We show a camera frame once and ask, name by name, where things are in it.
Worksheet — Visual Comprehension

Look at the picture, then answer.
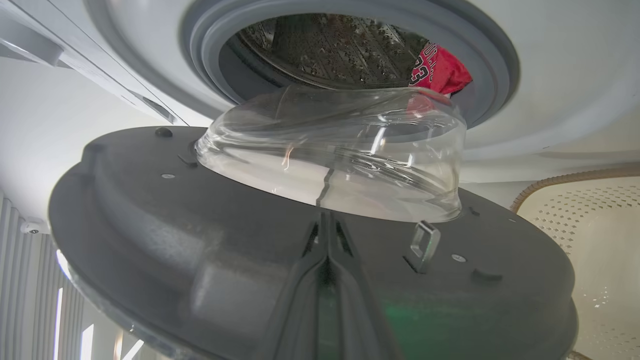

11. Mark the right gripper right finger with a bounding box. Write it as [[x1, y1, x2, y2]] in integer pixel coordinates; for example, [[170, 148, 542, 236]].
[[328, 211, 401, 360]]

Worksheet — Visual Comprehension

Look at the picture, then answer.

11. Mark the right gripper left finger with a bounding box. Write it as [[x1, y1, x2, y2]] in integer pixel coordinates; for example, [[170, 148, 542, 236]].
[[265, 211, 330, 360]]

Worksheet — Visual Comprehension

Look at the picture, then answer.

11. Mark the dark grey glass washer door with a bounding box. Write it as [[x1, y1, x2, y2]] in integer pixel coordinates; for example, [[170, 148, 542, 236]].
[[48, 85, 579, 360]]

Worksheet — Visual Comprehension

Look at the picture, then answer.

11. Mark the red basketball jersey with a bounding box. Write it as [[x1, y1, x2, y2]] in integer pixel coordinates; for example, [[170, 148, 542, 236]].
[[409, 42, 473, 97]]

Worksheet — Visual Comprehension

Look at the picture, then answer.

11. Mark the cream perforated laundry basket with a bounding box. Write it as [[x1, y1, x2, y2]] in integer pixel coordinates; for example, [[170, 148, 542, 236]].
[[510, 167, 640, 360]]

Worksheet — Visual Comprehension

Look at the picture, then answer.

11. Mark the white front-load washing machine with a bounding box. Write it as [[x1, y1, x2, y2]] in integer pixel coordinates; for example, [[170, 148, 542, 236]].
[[0, 0, 640, 197]]

